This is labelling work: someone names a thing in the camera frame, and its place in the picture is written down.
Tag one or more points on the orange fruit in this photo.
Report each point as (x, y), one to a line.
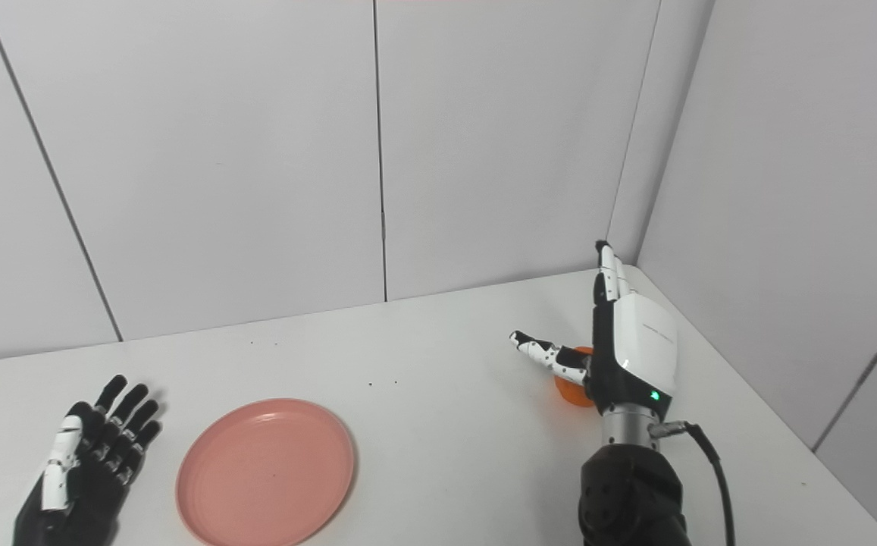
(571, 394)

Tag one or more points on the pink round plate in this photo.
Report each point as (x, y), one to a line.
(265, 474)

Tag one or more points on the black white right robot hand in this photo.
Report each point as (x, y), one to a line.
(643, 341)

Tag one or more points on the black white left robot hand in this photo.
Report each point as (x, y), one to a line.
(89, 493)

